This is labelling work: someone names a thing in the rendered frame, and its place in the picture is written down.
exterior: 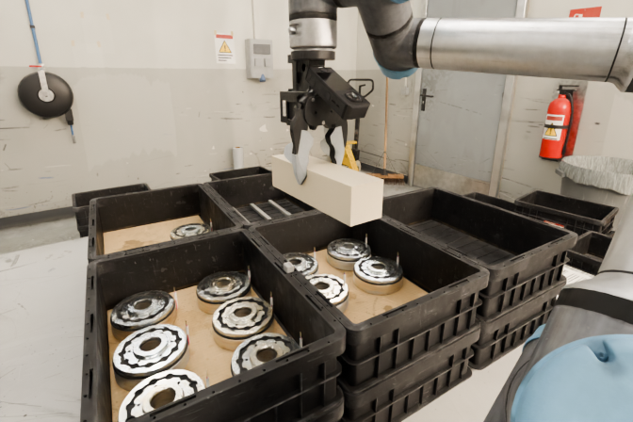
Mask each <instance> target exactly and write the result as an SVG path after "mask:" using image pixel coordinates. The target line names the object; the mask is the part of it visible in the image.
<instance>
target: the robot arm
mask: <svg viewBox="0 0 633 422"><path fill-rule="evenodd" d="M353 7H356V8H357V9H358V11H359V14H360V17H361V19H362V22H363V25H364V28H365V32H366V34H367V36H368V39H369V42H370V45H371V48H372V50H373V57H374V59H375V61H376V62H377V64H378V66H379V68H380V70H381V72H382V74H384V75H385V76H386V77H388V78H391V79H401V78H403V77H409V76H411V75H412V74H414V73H415V72H416V71H417V70H418V68H421V69H434V70H447V71H459V72H472V73H496V74H509V75H522V76H534V77H547V78H559V79H572V80H584V81H597V82H610V83H612V84H614V85H615V87H616V88H617V89H618V90H619V91H620V92H631V93H633V17H630V18H414V16H413V11H412V7H411V2H410V0H288V17H289V27H288V33H289V47H290V48H291V49H292V50H294V51H291V55H287V63H292V85H293V89H288V91H280V109H281V122H285V123H286V125H290V137H291V139H292V142H291V143H289V144H287V145H286V146H285V147H284V156H285V158H286V159H287V160H288V161H289V162H290V163H291V164H292V165H293V171H294V174H295V177H296V180H297V182H298V184H299V185H302V183H303V182H304V180H305V178H306V176H307V165H308V163H309V151H310V149H311V148H312V147H313V143H314V138H313V136H312V135H311V134H310V133H309V131H307V130H308V126H309V129H310V130H316V129H317V127H318V126H320V125H323V126H324V128H323V130H324V139H323V140H321V141H320V147H321V150H322V151H323V153H325V154H326V155H327V156H329V157H330V159H331V161H332V163H334V164H336V165H339V166H341V164H342V161H343V157H344V152H345V148H346V146H347V137H348V121H347V120H353V119H361V118H364V117H365V114H366V112H367V110H368V108H369V106H370V103H369V102H368V101H367V99H366V98H365V97H364V96H362V95H361V94H360V93H359V92H358V91H357V90H356V89H355V88H354V87H352V86H351V85H350V84H349V83H348V82H347V81H346V80H345V79H344V78H343V77H341V76H340V75H339V74H338V73H337V72H336V71H335V70H334V69H333V68H331V67H324V66H325V60H335V51H334V50H333V49H335V48H336V47H337V8H353ZM283 100H284V101H285V114H286V116H283ZM483 422H633V192H632V194H631V197H630V199H629V201H628V204H627V206H626V208H625V211H624V213H623V216H622V218H621V220H620V223H619V225H618V227H617V229H616V232H615V234H614V236H613V239H612V240H611V242H610V245H609V248H608V251H607V253H606V255H605V258H604V260H603V262H602V265H601V267H600V269H599V271H598V273H597V275H596V276H595V277H593V278H591V279H587V280H583V281H579V282H575V283H571V284H567V285H565V286H564V287H563V288H562V289H561V291H560V293H559V296H558V298H557V300H556V302H555V305H554V307H553V309H552V311H551V313H550V315H549V318H548V320H547V321H546V323H545V324H544V325H542V326H540V327H539V328H538V329H537V330H536V331H535V333H534V334H533V335H532V336H531V337H530V338H529V339H528V340H527V341H526V342H525V344H524V346H523V348H522V354H521V355H520V357H519V359H518V361H517V362H516V364H515V366H514V368H513V370H512V371H511V374H510V376H509V377H508V378H507V380H506V382H505V383H504V385H503V387H502V389H501V391H500V392H499V394H498V396H497V398H496V399H495V402H494V404H493V406H492V407H491V409H490V411H489V413H487V415H486V417H485V419H484V420H483Z"/></svg>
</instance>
